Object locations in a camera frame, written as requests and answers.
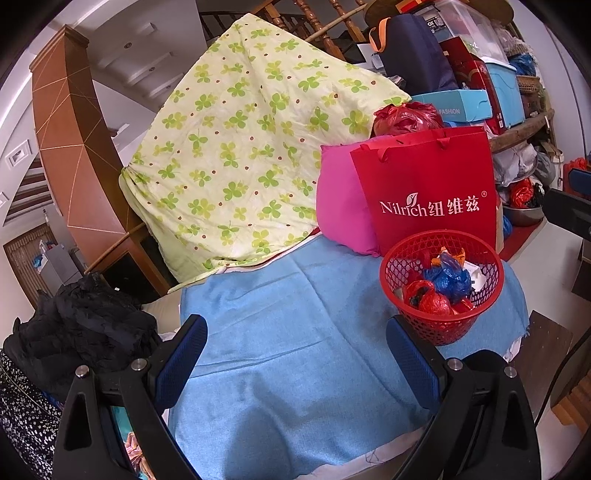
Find green clover print quilt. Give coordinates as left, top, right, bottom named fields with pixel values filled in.
left=119, top=11, right=411, bottom=283

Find clear plastic storage box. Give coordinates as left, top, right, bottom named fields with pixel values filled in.
left=427, top=0, right=509, bottom=63

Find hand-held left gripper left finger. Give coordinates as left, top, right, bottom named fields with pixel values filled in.
left=53, top=314, right=208, bottom=480

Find red bag in bowl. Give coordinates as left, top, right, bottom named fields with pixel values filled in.
left=509, top=179, right=536, bottom=208

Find brown wooden arch panel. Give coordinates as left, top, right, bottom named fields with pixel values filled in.
left=30, top=25, right=139, bottom=259

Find wooden lattice door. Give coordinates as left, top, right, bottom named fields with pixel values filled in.
left=4, top=224, right=61, bottom=308

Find red paper gift bag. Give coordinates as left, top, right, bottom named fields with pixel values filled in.
left=350, top=126, right=498, bottom=257

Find teal cardboard box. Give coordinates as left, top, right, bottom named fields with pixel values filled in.
left=410, top=89, right=492, bottom=124

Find red gift box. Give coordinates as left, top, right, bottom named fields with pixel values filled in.
left=438, top=37, right=506, bottom=134

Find grey white bundled bags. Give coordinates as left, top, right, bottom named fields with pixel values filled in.
left=492, top=141, right=557, bottom=188

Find beige cushion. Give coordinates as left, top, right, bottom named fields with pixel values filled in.
left=141, top=295, right=183, bottom=342

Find bamboo pole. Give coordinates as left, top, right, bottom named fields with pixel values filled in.
left=302, top=4, right=368, bottom=42

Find red plastic mesh basket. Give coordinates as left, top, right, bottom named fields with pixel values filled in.
left=379, top=232, right=505, bottom=347

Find dark wooden board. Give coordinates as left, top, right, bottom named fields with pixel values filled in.
left=508, top=309, right=575, bottom=374

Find orange plastic wrapper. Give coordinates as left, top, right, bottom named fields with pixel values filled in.
left=431, top=248, right=466, bottom=268

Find brown cardboard box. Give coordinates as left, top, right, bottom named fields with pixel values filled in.
left=495, top=189, right=505, bottom=254

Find black white dotted cloth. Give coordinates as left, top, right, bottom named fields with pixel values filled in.
left=0, top=351, right=63, bottom=480

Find wooden stair railing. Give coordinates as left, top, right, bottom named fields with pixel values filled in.
left=198, top=0, right=370, bottom=65

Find blue plastic bag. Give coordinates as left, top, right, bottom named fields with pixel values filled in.
left=424, top=253, right=472, bottom=304

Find blue bag on shelf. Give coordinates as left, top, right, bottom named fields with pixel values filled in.
left=509, top=53, right=539, bottom=77

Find light blue storage bin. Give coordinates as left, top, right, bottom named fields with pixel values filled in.
left=485, top=60, right=527, bottom=130

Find black ruffled cloth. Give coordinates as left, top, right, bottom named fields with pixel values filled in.
left=2, top=272, right=162, bottom=402

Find grey appliance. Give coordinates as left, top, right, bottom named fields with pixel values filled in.
left=39, top=244, right=86, bottom=296

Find dark wooden cabinet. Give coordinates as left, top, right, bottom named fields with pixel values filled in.
left=85, top=224, right=174, bottom=296

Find metal bowl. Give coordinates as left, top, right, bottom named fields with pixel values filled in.
left=502, top=205, right=546, bottom=228

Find navy backpack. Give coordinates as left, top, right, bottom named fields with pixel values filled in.
left=368, top=14, right=458, bottom=97

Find black cable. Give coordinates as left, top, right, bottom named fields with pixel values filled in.
left=534, top=323, right=591, bottom=428

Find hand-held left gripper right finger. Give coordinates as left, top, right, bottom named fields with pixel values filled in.
left=385, top=315, right=541, bottom=480

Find red plastic bag with knot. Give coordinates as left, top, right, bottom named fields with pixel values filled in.
left=373, top=102, right=445, bottom=138

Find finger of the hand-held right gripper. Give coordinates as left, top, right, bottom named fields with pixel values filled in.
left=568, top=168, right=591, bottom=198

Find wooden shelf board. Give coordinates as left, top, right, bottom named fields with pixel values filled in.
left=489, top=108, right=555, bottom=153

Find white plastic bag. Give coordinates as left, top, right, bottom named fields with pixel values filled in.
left=462, top=261, right=488, bottom=291

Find light blue cloth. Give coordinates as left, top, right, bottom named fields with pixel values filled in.
left=166, top=233, right=529, bottom=478

